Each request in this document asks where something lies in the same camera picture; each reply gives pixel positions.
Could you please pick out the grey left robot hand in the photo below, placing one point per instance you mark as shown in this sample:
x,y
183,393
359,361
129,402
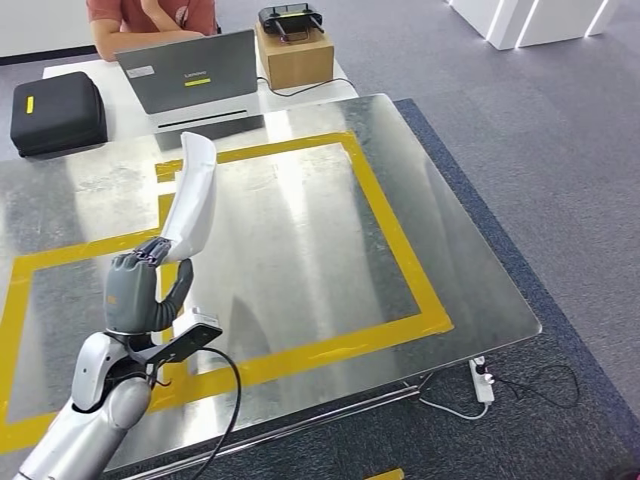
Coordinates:
x,y
130,298

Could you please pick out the white plastic car part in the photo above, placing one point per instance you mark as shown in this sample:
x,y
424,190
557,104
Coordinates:
x,y
192,199

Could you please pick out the person's left forearm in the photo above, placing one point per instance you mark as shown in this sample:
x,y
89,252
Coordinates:
x,y
157,14

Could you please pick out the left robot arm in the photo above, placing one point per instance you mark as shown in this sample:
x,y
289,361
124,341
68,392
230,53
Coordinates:
x,y
90,430

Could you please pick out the person's right forearm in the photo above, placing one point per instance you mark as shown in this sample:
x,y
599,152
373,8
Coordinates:
x,y
115,43

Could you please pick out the black zip case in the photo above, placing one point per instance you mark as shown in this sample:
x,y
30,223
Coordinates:
x,y
57,112

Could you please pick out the grey laptop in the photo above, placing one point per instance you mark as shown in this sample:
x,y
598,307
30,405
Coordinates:
x,y
190,73

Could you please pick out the person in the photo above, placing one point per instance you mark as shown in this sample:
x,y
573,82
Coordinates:
x,y
125,13

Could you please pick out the brown cardboard box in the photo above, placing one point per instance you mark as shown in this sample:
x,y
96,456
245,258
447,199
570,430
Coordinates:
x,y
295,63

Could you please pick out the black remote controller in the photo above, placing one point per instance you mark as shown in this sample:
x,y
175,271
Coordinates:
x,y
290,16

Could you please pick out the yellow bench tape marking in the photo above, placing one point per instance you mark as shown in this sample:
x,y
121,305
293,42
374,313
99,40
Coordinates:
x,y
397,238

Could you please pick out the short yellow floor tape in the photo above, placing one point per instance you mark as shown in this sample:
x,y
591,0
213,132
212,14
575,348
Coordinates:
x,y
385,474

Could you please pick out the white power strip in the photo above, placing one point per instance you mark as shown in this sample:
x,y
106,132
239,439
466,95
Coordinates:
x,y
481,384

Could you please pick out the white angular partition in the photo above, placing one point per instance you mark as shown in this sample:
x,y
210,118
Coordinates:
x,y
550,20

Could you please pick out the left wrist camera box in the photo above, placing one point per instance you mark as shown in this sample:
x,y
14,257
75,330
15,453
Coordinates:
x,y
200,326

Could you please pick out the steel bench frame rail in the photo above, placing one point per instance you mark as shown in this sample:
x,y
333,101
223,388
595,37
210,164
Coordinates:
x,y
300,427

